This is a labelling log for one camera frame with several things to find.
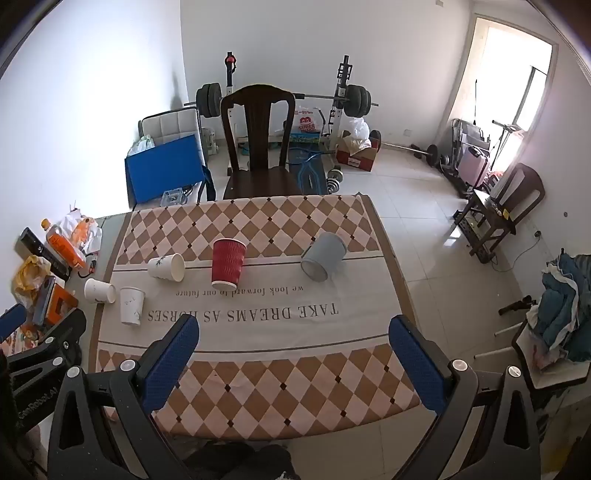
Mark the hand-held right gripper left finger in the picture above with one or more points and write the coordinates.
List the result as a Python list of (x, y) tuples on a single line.
[(170, 362)]

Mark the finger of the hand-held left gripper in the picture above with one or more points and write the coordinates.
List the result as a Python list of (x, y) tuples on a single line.
[(11, 319), (64, 334)]

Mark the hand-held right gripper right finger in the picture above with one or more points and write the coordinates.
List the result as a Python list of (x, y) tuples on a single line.
[(415, 364)]

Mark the plain white paper cup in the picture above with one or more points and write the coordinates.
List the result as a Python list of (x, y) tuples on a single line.
[(98, 290)]

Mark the white cup with small marks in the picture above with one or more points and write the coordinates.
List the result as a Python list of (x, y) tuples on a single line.
[(131, 307)]

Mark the white cup with plant print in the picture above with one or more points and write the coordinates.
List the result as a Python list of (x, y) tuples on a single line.
[(165, 266)]

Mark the red ribbed paper cup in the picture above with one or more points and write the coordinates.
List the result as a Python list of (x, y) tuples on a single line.
[(227, 265)]

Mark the grey-blue cup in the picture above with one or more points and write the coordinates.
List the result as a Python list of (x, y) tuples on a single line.
[(325, 258)]

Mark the orange box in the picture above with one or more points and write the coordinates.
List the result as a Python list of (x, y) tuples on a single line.
[(64, 302)]

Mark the dark slim book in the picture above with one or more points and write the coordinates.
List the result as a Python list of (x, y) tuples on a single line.
[(44, 300)]

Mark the yellow plastic bag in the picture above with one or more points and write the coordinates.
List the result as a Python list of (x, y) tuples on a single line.
[(30, 277)]

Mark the long black box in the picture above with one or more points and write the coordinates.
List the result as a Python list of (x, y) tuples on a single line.
[(34, 244)]

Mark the orange drink bottle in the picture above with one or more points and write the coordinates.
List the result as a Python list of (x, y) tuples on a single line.
[(64, 247)]

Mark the white bag with orange snacks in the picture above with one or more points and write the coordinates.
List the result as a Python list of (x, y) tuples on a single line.
[(85, 228)]

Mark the black tool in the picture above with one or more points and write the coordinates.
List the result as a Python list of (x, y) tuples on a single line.
[(517, 307)]

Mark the brown checkered tablecloth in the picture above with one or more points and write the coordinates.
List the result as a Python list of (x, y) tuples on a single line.
[(286, 332)]

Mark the white chair with metal legs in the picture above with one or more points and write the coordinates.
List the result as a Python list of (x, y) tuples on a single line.
[(549, 374)]

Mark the pile of blue clothes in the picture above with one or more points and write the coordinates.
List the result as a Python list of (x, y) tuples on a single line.
[(561, 304)]

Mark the dark wooden chair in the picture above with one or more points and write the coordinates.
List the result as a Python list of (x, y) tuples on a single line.
[(489, 221), (258, 138)]

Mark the clear plastic box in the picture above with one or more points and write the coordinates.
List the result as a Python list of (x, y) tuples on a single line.
[(173, 197)]

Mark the blue board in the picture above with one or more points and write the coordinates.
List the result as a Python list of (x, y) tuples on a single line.
[(161, 168)]

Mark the white flat board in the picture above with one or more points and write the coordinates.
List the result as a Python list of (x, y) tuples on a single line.
[(510, 187)]

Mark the chrome dumbbell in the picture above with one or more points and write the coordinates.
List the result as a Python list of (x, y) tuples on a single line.
[(335, 179)]

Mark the green and white bag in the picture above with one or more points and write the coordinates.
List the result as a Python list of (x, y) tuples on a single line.
[(141, 145)]

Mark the pink suitcase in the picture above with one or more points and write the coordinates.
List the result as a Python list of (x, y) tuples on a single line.
[(474, 166)]

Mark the small barbell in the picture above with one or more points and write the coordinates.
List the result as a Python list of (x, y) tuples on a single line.
[(431, 153)]

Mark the red cardboard box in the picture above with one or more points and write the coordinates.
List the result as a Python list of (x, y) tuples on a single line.
[(358, 159)]

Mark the white padded chair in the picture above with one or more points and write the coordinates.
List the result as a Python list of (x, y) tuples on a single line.
[(168, 124)]

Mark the white plastic bag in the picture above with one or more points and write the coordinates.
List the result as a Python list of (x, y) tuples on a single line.
[(359, 129)]

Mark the white metal stand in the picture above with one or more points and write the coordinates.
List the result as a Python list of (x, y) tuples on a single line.
[(505, 134)]

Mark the white bag with red print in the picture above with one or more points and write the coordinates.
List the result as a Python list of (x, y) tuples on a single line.
[(307, 122)]

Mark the barbell with black plates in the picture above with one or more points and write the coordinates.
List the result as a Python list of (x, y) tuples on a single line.
[(355, 100)]

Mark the metal weight rack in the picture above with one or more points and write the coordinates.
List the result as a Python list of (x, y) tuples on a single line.
[(341, 78)]

